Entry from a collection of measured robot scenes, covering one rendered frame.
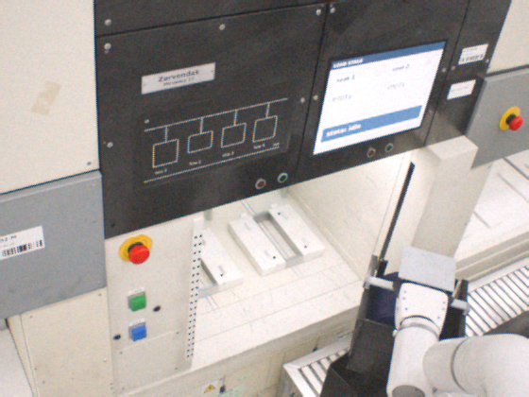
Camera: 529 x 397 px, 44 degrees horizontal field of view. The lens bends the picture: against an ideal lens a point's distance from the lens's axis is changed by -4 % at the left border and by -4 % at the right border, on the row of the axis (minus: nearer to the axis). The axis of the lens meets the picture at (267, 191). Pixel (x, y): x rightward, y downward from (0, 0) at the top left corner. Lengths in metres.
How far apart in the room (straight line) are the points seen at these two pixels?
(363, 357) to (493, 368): 0.64
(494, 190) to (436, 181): 0.86
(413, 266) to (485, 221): 0.85
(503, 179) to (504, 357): 1.60
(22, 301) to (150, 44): 0.52
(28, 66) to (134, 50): 0.16
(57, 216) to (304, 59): 0.49
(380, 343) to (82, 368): 0.64
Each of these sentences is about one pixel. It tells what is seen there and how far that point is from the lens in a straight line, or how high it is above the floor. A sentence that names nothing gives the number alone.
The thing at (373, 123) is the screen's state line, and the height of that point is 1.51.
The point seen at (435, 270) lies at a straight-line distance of 1.47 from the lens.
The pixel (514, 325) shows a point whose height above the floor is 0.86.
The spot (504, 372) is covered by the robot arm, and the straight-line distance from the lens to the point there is 0.95.
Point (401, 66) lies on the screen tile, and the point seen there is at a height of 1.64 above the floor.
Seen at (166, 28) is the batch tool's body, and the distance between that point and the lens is 1.02.
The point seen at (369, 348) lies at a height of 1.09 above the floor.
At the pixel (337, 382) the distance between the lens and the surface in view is 1.67.
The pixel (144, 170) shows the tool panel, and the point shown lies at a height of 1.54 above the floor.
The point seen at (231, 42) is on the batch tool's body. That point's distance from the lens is 1.09.
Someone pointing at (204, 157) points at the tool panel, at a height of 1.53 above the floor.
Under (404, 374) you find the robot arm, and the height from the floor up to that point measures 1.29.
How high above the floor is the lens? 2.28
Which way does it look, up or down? 41 degrees down
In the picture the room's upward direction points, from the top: 9 degrees clockwise
